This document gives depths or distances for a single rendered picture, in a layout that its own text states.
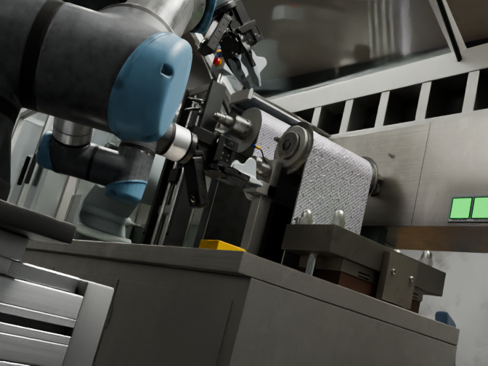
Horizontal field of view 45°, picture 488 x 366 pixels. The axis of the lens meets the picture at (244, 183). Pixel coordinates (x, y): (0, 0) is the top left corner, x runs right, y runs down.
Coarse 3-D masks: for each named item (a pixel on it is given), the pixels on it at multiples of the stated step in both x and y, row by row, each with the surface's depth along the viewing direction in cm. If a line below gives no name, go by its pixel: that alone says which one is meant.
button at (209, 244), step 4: (200, 240) 121; (204, 240) 120; (208, 240) 119; (212, 240) 118; (216, 240) 117; (220, 240) 117; (200, 244) 121; (204, 244) 120; (208, 244) 119; (212, 244) 118; (216, 244) 116; (220, 244) 116; (224, 244) 117; (228, 244) 117; (208, 248) 118; (212, 248) 117; (216, 248) 116; (220, 248) 116; (224, 248) 117; (228, 248) 117; (232, 248) 118; (236, 248) 118; (240, 248) 119
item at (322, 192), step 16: (304, 176) 148; (320, 176) 151; (336, 176) 154; (304, 192) 147; (320, 192) 151; (336, 192) 154; (352, 192) 157; (368, 192) 161; (304, 208) 147; (320, 208) 150; (336, 208) 154; (352, 208) 157; (352, 224) 157
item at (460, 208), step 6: (462, 198) 146; (468, 198) 145; (456, 204) 147; (462, 204) 145; (468, 204) 144; (456, 210) 146; (462, 210) 145; (468, 210) 143; (450, 216) 147; (456, 216) 146; (462, 216) 144
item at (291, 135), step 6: (294, 132) 153; (282, 138) 156; (288, 138) 154; (294, 138) 152; (288, 144) 153; (294, 144) 151; (282, 150) 154; (288, 150) 152; (294, 150) 150; (282, 156) 153; (288, 156) 151
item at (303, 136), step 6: (294, 126) 155; (300, 126) 153; (288, 132) 156; (300, 132) 152; (306, 132) 152; (300, 138) 151; (306, 138) 150; (300, 144) 150; (306, 144) 150; (276, 150) 158; (300, 150) 150; (276, 156) 157; (294, 156) 151; (300, 156) 149; (282, 162) 154; (288, 162) 152; (294, 162) 150; (300, 168) 152; (300, 174) 155; (372, 174) 163
